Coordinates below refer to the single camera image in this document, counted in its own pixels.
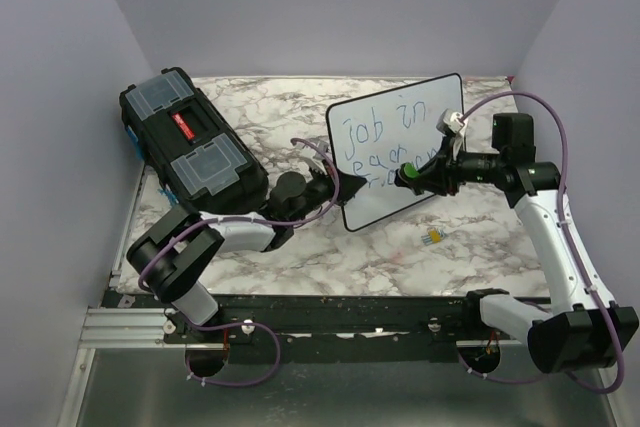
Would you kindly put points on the black plastic toolbox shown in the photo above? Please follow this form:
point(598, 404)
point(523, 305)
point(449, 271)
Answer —
point(195, 153)

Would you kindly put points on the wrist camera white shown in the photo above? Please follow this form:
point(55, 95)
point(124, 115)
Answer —
point(314, 154)
point(451, 124)

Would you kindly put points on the aluminium extrusion frame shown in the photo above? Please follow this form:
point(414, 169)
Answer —
point(108, 329)

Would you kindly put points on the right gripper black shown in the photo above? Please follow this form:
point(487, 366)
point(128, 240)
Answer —
point(442, 173)

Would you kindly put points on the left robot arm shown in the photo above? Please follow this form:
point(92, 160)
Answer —
point(172, 255)

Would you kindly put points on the white whiteboard black frame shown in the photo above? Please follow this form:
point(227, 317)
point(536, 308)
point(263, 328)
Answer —
point(371, 136)

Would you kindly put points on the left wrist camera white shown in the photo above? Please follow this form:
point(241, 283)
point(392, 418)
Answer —
point(314, 154)

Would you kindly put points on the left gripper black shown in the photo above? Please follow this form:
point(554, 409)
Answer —
point(348, 185)

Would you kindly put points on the yellow grey small connector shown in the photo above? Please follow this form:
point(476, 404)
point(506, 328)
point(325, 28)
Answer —
point(433, 236)

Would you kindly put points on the green black whiteboard eraser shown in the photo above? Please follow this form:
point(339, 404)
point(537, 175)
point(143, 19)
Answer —
point(405, 175)

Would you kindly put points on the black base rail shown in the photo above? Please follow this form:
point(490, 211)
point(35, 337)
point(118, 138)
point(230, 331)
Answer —
point(258, 329)

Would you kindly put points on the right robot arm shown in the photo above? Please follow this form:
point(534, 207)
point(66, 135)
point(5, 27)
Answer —
point(585, 325)

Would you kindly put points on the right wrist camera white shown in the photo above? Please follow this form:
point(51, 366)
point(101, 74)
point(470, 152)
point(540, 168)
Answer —
point(451, 124)

